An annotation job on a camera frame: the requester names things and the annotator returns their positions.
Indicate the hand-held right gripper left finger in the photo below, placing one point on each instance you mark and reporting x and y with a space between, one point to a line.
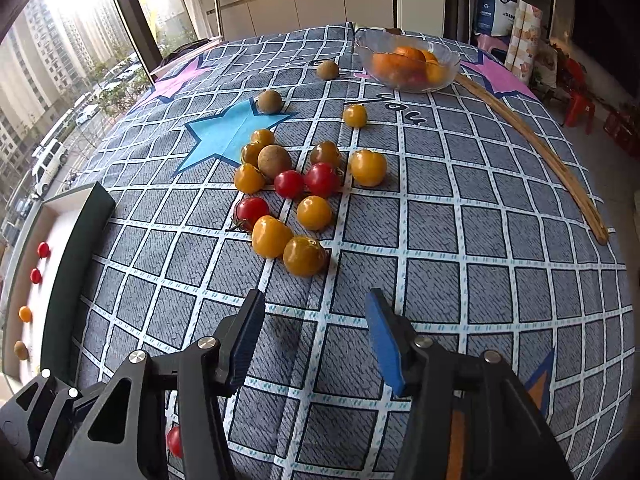
247 340

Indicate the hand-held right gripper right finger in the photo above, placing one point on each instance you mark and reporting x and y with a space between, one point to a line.
385 340

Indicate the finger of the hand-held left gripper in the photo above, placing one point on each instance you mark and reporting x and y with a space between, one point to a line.
50 410

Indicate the small orange cherry tomato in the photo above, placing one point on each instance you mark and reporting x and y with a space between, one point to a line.
25 314

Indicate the red cherry tomato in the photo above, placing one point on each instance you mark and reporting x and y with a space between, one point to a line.
289 183
174 441
251 212
35 275
321 180
43 249

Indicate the green box with white inside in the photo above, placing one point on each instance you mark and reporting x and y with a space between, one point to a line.
75 270

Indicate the brownish yellow cherry tomato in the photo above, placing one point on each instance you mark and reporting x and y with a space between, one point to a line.
305 256
325 152
250 152

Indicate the blue checkered star tablecloth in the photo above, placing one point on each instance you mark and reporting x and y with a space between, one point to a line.
450 260

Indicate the large yellow tomato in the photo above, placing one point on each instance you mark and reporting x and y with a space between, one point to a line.
368 167

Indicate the white van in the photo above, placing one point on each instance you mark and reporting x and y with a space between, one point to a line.
47 162

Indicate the long wooden stick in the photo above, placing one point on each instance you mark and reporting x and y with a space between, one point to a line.
545 150

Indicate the red apple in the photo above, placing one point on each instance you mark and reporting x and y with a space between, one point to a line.
416 79

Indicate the yellow orange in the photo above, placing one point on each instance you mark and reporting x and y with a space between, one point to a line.
434 72

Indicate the large orange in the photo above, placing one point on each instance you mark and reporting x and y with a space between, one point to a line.
407 54
387 67

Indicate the clear glass bowl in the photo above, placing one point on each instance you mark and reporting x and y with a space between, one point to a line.
370 55

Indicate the small orange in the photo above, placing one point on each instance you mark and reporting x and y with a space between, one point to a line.
429 55

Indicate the red plastic stool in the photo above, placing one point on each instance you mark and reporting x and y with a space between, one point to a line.
580 105

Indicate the pink plastic stool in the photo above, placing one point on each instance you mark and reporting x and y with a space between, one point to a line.
487 42

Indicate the row of red gift boxes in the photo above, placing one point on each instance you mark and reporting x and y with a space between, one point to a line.
622 127

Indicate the printed gift box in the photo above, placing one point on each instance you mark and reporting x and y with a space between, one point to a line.
547 65

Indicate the red plastic chair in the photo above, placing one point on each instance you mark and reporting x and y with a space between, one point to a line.
572 72

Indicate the patterned wrapping paper roll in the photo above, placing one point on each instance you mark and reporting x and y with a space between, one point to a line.
525 40

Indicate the white metal pole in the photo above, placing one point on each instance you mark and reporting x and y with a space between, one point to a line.
216 0

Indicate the white and blue shopping bag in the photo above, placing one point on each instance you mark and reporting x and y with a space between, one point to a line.
492 12

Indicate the white wall cabinet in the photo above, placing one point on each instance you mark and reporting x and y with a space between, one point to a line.
300 7

